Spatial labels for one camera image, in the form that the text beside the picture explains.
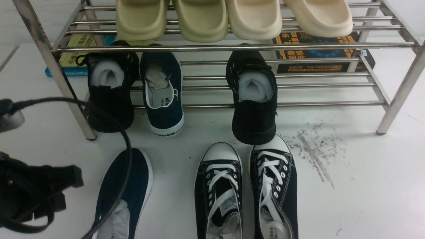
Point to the black orange book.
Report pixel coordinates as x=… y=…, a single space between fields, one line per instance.
x=310 y=61

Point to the black white lace-up sneaker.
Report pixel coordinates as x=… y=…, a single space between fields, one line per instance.
x=273 y=179
x=218 y=194

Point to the cream foam slipper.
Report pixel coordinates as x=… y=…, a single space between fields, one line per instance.
x=254 y=19
x=322 y=18

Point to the navy canvas slip-on shoe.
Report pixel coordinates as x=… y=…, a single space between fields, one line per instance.
x=122 y=213
x=161 y=75

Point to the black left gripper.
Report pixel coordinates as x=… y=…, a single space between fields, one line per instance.
x=31 y=195

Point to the black knit sneaker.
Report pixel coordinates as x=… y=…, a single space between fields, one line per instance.
x=110 y=78
x=254 y=90

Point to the yellow blue book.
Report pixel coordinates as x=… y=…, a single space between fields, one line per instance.
x=68 y=59

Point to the stainless steel shoe rack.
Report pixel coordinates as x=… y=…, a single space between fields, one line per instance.
x=50 y=55

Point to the olive green foam slipper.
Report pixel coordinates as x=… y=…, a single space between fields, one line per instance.
x=203 y=21
x=140 y=20

